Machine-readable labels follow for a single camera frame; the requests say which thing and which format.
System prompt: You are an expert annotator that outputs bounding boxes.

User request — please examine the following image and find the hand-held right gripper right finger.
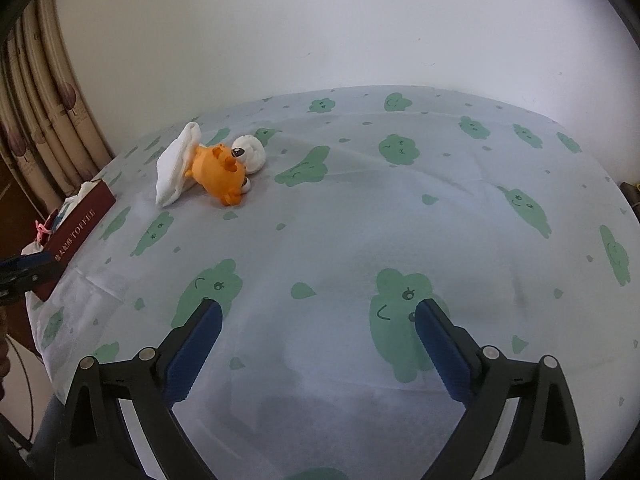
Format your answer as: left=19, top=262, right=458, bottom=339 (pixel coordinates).
left=414, top=298, right=587, bottom=480

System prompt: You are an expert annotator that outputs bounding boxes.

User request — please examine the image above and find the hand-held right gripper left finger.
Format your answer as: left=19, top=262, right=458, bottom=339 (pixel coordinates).
left=56, top=298, right=223, bottom=480

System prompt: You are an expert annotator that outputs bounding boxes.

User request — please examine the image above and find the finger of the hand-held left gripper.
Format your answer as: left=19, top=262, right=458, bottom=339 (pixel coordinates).
left=0, top=250, right=67, bottom=306

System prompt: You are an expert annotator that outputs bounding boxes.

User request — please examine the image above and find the red tin box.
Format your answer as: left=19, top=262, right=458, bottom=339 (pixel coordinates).
left=42, top=182, right=117, bottom=302

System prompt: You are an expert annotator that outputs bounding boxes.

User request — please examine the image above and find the white sock with red stripe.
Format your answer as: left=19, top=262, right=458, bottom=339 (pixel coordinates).
left=156, top=121, right=203, bottom=208

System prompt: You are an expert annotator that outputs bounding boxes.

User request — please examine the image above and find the orange and white plush toy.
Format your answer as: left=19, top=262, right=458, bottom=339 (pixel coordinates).
left=187, top=134, right=270, bottom=207

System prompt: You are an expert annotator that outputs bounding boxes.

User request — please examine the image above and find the beige patterned curtain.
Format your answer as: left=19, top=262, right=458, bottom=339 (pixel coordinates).
left=0, top=0, right=116, bottom=211

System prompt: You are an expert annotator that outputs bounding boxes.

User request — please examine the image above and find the white tablecloth with green clouds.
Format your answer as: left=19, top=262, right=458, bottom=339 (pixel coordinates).
left=27, top=85, right=632, bottom=480

